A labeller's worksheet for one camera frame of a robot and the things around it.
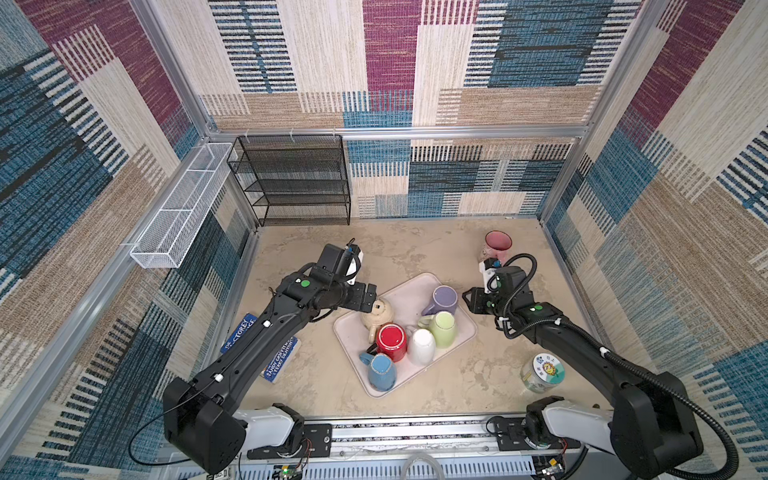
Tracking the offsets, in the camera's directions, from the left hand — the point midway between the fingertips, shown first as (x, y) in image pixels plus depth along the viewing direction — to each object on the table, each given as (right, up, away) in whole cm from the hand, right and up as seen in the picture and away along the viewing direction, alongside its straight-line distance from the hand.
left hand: (361, 288), depth 78 cm
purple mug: (+23, -4, +10) cm, 25 cm away
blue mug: (+5, -20, -4) cm, 21 cm away
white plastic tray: (+15, -13, +11) cm, 22 cm away
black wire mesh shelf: (-27, +35, +32) cm, 55 cm away
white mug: (+16, -16, +1) cm, 22 cm away
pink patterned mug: (+43, +12, +23) cm, 51 cm away
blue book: (-24, -23, +5) cm, 34 cm away
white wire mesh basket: (-45, +12, -7) cm, 47 cm away
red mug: (+8, -15, +5) cm, 17 cm away
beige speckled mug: (+5, -8, +8) cm, 13 cm away
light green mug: (+22, -10, +4) cm, 24 cm away
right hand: (+30, -4, +8) cm, 31 cm away
